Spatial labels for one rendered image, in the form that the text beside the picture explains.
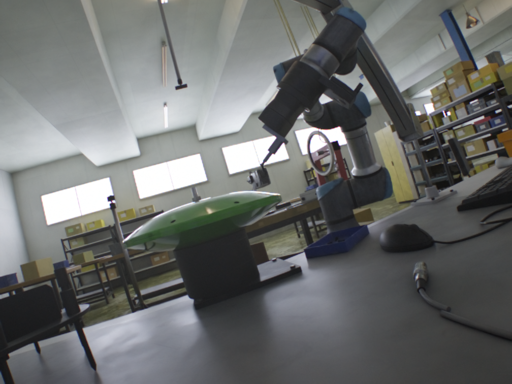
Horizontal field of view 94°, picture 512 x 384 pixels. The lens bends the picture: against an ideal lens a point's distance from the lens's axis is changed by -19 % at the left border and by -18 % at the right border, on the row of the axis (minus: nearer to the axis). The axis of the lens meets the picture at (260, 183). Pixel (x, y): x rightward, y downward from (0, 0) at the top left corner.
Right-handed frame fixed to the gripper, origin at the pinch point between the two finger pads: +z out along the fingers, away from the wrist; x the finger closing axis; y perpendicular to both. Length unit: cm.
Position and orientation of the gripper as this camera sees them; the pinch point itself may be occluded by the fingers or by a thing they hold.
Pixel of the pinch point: (261, 165)
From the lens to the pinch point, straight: 52.5
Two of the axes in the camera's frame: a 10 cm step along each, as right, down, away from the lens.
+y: -7.7, -6.0, 2.0
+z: -5.8, 8.0, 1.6
